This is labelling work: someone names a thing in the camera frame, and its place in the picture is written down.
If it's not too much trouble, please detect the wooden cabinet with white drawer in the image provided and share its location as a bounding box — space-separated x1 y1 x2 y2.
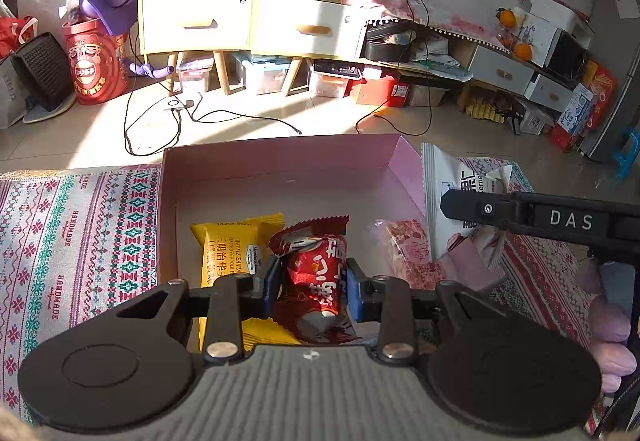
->
139 0 260 95
250 0 397 98

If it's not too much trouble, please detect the black tray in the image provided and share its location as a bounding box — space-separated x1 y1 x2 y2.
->
361 19 432 62

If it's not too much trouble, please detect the person's right hand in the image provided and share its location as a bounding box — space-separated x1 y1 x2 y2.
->
575 258 633 394

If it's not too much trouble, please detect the red plastic bag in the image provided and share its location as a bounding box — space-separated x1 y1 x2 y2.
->
0 16 39 60

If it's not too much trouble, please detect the clear storage box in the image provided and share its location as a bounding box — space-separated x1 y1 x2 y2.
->
176 55 217 95
234 52 292 95
308 60 362 100

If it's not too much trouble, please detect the red snack carton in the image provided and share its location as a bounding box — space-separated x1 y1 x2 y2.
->
550 60 619 152

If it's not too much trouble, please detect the white microwave oven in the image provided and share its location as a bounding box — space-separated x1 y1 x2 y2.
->
514 0 595 82

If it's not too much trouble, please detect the patterned woven cloth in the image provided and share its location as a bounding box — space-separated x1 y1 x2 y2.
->
0 157 603 428

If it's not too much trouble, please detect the purple toy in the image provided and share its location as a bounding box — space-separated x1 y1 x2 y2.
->
129 62 177 78

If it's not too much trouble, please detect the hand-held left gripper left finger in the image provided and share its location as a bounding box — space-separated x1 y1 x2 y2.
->
117 256 286 365

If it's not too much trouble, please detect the white snack packet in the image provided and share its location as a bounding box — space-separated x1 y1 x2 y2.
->
421 143 514 263

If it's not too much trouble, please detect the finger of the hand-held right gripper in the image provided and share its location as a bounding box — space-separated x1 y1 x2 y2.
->
440 190 640 246

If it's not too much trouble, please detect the yellow wafer snack packet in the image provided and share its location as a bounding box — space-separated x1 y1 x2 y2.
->
190 213 302 352

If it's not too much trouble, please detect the pale pink snack packet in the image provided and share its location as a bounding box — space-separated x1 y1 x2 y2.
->
440 226 507 293

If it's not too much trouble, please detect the red snack packet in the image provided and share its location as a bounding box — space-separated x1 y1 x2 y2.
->
269 215 351 346

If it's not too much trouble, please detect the clear pink snack packet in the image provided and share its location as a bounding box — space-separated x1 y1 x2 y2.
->
370 219 447 290

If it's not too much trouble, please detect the low white drawer cabinet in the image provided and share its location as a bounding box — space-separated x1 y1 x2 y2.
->
467 42 577 112

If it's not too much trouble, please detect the grey refrigerator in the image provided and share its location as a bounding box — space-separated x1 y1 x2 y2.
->
579 0 640 162

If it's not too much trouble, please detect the yellow corrugated toy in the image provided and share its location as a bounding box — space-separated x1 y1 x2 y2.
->
464 101 507 125

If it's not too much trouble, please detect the black mesh heater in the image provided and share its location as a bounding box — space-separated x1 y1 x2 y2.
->
11 32 77 112

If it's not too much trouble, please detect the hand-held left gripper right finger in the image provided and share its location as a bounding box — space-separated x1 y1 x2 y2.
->
345 258 502 365

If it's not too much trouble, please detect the red round gift bucket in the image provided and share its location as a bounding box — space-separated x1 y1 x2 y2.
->
62 18 132 106

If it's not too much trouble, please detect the pink cardboard box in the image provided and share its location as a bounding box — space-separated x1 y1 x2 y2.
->
156 133 438 352

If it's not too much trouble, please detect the red cardboard box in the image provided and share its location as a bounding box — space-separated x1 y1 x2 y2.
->
356 70 412 108

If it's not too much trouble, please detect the black cable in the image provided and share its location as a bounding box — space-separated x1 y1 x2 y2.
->
355 0 435 136
123 28 183 156
191 92 304 136

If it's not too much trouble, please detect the blue plastic stool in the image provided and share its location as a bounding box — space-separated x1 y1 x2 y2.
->
611 127 640 182

